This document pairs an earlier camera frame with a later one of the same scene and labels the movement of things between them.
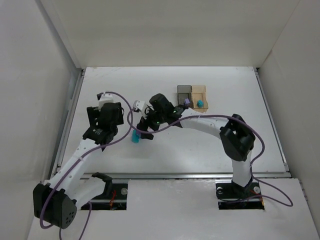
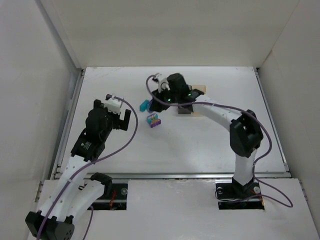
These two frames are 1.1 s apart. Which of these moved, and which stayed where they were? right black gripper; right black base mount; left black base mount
Moved: right black gripper
Stayed: right black base mount; left black base mount
